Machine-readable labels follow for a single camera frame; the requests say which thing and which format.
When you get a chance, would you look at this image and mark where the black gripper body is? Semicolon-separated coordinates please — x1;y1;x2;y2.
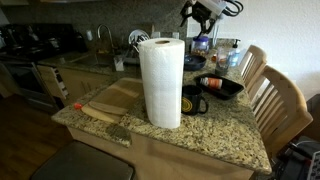
190;2;219;24

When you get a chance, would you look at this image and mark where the white and orange bottle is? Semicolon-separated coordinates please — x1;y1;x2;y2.
199;76;224;90

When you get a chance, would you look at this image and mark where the black rectangular tray bowl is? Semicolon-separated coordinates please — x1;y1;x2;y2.
194;72;245;101

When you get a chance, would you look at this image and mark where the black mug yellow logo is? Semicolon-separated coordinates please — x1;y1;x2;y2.
181;84;210;117

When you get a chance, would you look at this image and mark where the clear jar blue lid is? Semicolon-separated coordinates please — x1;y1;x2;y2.
190;35;210;58

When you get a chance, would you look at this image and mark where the dark blue round bowl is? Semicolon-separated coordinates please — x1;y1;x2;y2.
183;54;208;72

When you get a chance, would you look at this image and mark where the soap pump bottle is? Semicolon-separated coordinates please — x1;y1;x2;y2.
229;38;242;68

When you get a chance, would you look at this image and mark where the white plate in rack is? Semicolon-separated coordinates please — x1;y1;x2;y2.
128;29;151;48

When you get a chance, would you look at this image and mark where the small wooden slat chair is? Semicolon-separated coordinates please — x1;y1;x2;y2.
238;44;268;93

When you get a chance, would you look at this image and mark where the white paper towel roll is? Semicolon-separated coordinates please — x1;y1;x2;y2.
138;37;186;130

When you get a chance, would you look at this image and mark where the curved metal kitchen faucet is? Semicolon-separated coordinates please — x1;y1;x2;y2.
96;23;116;56

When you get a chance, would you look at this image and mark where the light wooden cutting board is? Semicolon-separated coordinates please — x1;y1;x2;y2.
80;77;145;125

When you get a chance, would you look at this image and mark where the large wooden slat chair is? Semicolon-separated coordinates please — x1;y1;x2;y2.
251;64;314;159

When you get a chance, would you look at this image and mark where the dark wooden paddle board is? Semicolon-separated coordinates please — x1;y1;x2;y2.
88;87;143;116

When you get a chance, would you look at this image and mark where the beige kitchen island base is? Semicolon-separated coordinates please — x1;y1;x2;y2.
66;126;255;180

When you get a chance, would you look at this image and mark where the wooden cabinet drawer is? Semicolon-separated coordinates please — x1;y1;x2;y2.
36;64;70;101

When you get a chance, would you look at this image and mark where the black kitchen stove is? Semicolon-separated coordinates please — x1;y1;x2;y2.
0;23;88;113

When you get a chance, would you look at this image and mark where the black electronic equipment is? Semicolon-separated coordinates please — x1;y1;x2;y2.
269;134;320;180

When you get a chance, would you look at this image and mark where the white wall outlet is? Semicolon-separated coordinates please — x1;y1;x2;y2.
85;29;94;42

